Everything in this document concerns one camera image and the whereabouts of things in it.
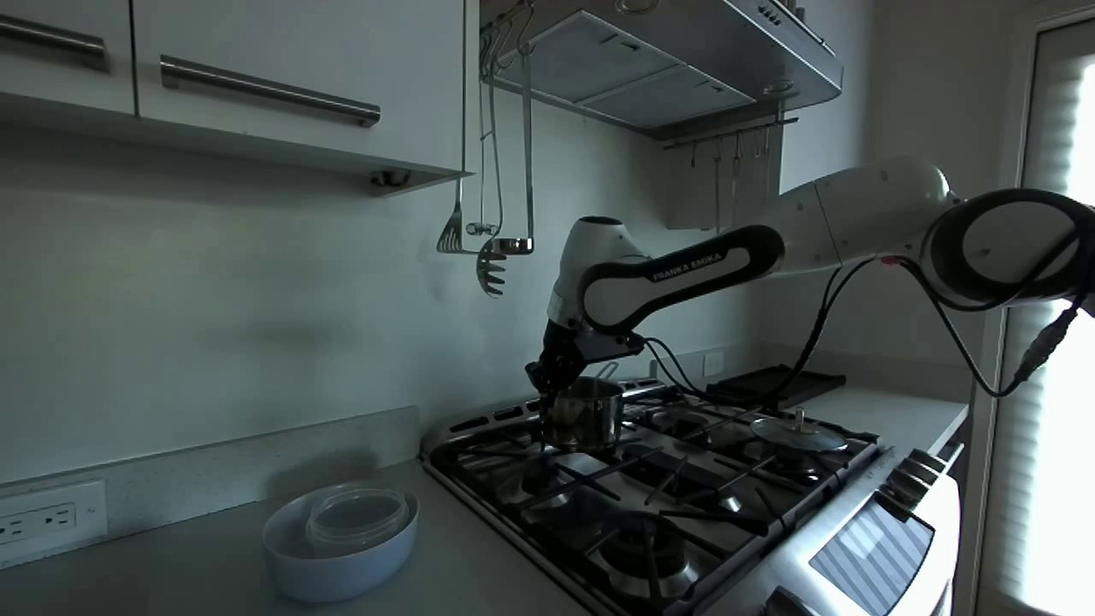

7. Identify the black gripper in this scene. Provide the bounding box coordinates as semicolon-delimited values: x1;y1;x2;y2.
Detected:
523;318;609;418

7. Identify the small steel saucepan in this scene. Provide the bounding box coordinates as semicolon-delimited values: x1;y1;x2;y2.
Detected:
539;377;629;453

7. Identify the glass pot lid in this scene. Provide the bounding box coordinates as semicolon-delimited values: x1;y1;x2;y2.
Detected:
749;412;855;460

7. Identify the hanging pasta fork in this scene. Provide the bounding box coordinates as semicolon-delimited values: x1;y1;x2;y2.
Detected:
471;80;514;299

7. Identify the stainless steel gas range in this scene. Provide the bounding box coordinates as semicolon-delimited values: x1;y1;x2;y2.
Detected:
415;374;969;616

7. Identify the hanging steel spatula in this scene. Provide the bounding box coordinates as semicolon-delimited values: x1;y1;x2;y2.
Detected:
431;44;471;257

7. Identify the hanging long steel utensil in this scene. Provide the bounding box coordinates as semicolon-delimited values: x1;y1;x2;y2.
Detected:
495;44;536;260

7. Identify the black griddle tray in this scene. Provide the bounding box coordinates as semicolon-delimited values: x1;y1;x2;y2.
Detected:
705;362;852;413

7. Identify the pale blue bowl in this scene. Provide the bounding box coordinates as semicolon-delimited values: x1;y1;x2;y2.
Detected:
259;479;421;606

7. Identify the under cabinet light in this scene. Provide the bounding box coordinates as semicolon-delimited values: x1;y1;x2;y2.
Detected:
361;168;415;196

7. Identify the steel range hood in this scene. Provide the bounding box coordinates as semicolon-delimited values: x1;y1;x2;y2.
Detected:
474;0;849;144

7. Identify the wide white cabinet door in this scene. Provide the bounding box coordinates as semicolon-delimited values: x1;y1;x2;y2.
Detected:
125;0;471;180

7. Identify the white window blind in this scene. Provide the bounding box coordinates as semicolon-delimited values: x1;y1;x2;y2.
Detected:
977;9;1095;616

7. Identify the narrow white cabinet door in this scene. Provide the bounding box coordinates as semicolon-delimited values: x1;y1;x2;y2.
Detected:
0;0;136;120

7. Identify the tall white wall cabinet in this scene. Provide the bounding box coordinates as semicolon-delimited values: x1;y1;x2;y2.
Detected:
773;0;874;199

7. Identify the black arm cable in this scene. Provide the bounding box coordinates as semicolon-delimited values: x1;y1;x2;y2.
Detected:
640;255;1095;404

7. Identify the white double wall outlet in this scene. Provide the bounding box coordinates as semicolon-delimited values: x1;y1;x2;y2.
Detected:
0;477;108;571

